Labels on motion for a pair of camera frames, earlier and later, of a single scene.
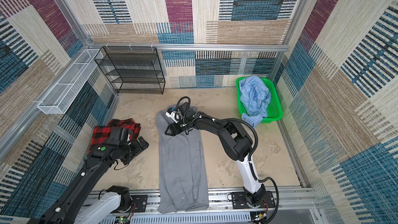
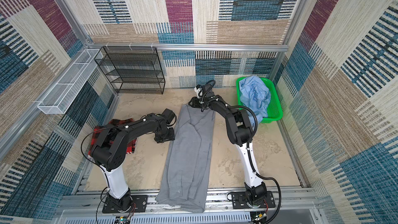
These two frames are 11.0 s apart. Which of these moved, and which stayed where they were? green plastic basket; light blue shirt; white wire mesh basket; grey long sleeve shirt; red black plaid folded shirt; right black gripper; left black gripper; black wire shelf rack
Moved: left black gripper; grey long sleeve shirt; right black gripper
Stayed: red black plaid folded shirt; white wire mesh basket; green plastic basket; light blue shirt; black wire shelf rack
